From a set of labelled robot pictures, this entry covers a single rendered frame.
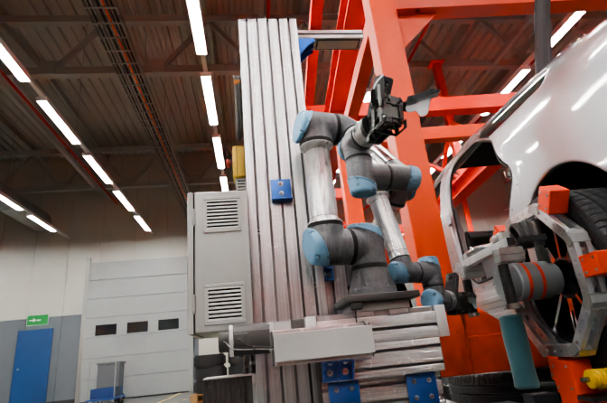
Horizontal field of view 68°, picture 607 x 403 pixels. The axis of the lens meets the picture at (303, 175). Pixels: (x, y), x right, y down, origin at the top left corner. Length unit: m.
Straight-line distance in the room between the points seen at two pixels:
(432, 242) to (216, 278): 1.20
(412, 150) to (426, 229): 0.44
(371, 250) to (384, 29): 1.74
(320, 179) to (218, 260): 0.43
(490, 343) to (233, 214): 1.37
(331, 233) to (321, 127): 0.37
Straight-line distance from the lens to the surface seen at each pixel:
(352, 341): 1.27
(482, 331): 2.38
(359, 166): 1.23
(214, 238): 1.56
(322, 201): 1.45
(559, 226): 1.80
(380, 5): 3.01
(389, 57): 2.78
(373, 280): 1.42
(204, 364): 10.02
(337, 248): 1.40
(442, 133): 4.91
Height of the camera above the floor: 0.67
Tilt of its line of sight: 22 degrees up
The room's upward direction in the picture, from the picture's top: 6 degrees counter-clockwise
